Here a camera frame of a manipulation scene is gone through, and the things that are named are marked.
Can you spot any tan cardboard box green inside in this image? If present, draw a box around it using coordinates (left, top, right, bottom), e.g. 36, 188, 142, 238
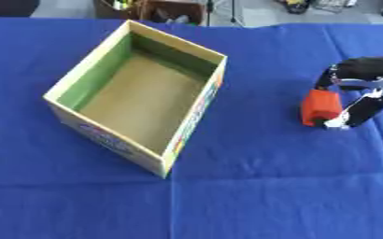
42, 19, 230, 179

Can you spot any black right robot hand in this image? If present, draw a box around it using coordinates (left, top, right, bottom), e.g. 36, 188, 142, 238
312, 56, 383, 131

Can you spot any brown cardboard box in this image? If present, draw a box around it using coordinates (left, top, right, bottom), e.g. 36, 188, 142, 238
137, 0, 208, 26

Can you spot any black tripod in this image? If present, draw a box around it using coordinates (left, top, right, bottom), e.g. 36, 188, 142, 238
203, 0, 246, 28

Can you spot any orange block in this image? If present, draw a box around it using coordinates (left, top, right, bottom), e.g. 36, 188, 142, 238
299, 89, 344, 127

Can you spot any black and yellow bag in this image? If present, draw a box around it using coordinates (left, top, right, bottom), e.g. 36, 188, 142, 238
277, 0, 315, 15

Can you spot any wire basket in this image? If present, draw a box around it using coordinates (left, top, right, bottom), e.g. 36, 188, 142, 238
312, 0, 361, 13

